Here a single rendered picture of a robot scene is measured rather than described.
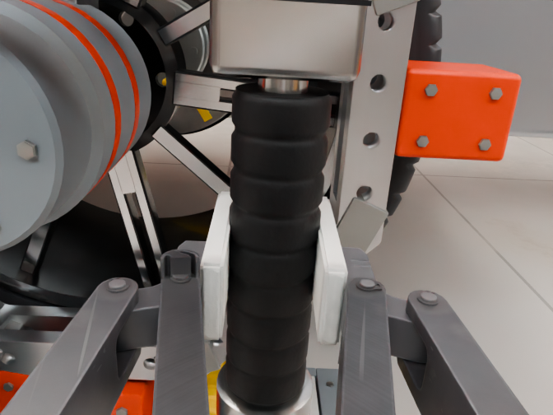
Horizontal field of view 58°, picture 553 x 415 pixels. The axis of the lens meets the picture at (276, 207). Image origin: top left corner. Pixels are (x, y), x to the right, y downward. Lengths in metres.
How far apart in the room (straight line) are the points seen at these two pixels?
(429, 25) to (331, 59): 0.33
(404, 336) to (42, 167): 0.19
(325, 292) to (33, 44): 0.20
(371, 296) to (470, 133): 0.28
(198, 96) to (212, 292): 0.35
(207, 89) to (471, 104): 0.24
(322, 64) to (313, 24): 0.01
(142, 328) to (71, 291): 0.44
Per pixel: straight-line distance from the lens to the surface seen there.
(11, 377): 0.57
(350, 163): 0.41
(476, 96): 0.42
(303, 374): 0.23
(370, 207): 0.42
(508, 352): 1.71
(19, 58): 0.27
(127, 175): 0.54
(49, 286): 0.61
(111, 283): 0.16
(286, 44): 0.17
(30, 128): 0.27
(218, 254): 0.17
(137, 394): 0.53
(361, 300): 0.16
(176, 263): 0.16
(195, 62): 0.88
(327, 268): 0.17
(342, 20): 0.17
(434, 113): 0.41
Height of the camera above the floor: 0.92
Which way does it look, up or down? 22 degrees down
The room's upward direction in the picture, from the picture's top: 4 degrees clockwise
